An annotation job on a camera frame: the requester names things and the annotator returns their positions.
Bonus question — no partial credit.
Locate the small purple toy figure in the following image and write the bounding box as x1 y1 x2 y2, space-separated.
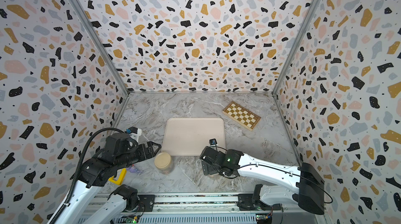
127 165 143 175

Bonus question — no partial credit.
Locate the beige rectangular tray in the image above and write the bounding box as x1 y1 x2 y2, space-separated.
161 118 226 156

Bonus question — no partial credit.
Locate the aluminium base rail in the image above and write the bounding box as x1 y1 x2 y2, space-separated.
112 192 330 224

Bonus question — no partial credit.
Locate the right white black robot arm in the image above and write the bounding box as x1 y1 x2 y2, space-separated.
199 146 328 215

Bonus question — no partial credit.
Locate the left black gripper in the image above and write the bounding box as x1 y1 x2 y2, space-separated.
116 140 162 169

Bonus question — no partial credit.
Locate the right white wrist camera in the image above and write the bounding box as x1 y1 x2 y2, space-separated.
209 138 217 146

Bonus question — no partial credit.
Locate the yellow plastic letter toy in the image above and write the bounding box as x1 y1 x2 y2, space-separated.
108 168 127 186

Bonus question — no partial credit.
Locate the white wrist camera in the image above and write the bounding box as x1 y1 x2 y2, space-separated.
126 127 142 142
209 138 217 146

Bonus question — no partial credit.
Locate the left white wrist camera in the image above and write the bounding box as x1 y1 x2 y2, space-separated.
126 127 142 142

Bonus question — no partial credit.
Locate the wooden chessboard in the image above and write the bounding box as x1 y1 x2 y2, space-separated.
222 101 261 131

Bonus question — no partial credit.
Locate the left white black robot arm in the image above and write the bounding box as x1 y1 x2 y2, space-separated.
49 133 161 224

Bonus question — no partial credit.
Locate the cookie jar with beige lid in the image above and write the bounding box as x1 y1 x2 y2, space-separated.
154 152 174 175

